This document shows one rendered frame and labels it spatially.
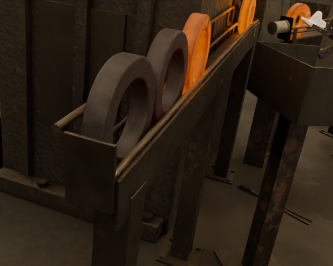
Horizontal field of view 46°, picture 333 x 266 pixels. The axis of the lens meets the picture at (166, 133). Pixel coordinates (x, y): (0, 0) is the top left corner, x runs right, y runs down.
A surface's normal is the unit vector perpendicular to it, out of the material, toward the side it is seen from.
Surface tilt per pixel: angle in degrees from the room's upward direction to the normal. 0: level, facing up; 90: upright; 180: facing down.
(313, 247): 0
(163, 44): 34
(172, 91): 54
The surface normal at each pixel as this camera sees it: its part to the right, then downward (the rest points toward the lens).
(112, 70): -0.06, -0.62
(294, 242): 0.12, -0.91
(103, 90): -0.18, -0.33
